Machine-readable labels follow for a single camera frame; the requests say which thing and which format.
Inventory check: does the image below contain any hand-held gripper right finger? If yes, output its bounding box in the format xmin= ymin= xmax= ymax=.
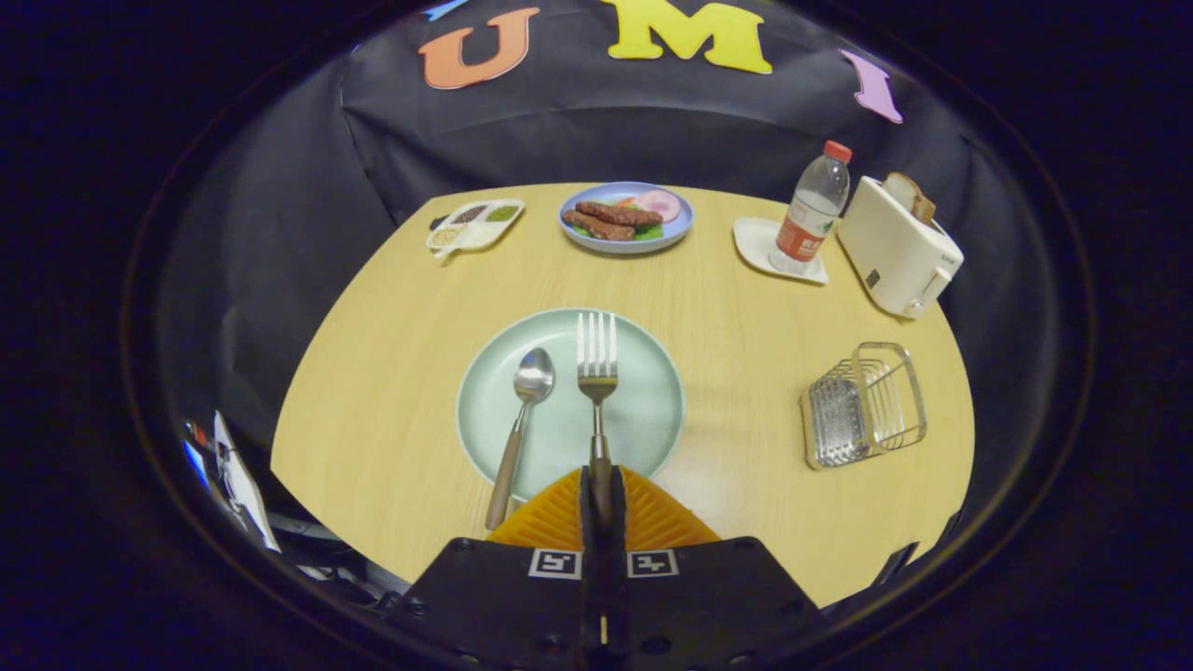
xmin=601 ymin=464 xmax=829 ymax=671

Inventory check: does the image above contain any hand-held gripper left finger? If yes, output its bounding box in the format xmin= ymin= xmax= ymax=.
xmin=384 ymin=464 xmax=602 ymax=671

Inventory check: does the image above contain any metal spoon wooden handle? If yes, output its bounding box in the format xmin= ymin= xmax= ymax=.
xmin=485 ymin=347 xmax=556 ymax=532

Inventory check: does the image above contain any metal fork wooden handle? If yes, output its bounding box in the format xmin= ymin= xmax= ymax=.
xmin=576 ymin=311 xmax=619 ymax=523

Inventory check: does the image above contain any black table clamp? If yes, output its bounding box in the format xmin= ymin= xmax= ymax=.
xmin=871 ymin=541 xmax=921 ymax=588

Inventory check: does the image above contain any pale green plate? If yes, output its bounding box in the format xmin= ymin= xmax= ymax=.
xmin=456 ymin=308 xmax=686 ymax=504

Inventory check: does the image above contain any white board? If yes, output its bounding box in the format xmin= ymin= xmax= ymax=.
xmin=213 ymin=410 xmax=281 ymax=553

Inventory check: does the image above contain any blue box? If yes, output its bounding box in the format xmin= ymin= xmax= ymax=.
xmin=182 ymin=419 xmax=220 ymax=495

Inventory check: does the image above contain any white square coaster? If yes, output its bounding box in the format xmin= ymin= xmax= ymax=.
xmin=732 ymin=216 xmax=830 ymax=285

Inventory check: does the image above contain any white divided condiment tray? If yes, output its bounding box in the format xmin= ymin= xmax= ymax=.
xmin=426 ymin=199 xmax=526 ymax=260

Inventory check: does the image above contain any blue plate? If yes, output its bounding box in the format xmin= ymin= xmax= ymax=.
xmin=558 ymin=181 xmax=695 ymax=255

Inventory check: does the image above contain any green lettuce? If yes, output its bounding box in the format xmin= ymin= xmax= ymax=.
xmin=583 ymin=196 xmax=665 ymax=243

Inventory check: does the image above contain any brown meat strip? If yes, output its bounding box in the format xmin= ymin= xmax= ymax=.
xmin=575 ymin=200 xmax=665 ymax=227
xmin=562 ymin=210 xmax=637 ymax=241

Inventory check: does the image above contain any white toaster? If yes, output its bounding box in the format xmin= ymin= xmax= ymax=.
xmin=836 ymin=175 xmax=966 ymax=321

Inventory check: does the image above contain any clear water bottle red cap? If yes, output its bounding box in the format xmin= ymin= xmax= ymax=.
xmin=770 ymin=140 xmax=853 ymax=276

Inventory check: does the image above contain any pink ham slice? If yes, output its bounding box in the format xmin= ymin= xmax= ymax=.
xmin=634 ymin=189 xmax=683 ymax=223

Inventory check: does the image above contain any bread slice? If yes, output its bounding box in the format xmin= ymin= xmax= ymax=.
xmin=882 ymin=171 xmax=937 ymax=225

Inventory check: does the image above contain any metal wire basket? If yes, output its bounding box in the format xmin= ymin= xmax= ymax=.
xmin=800 ymin=341 xmax=929 ymax=472

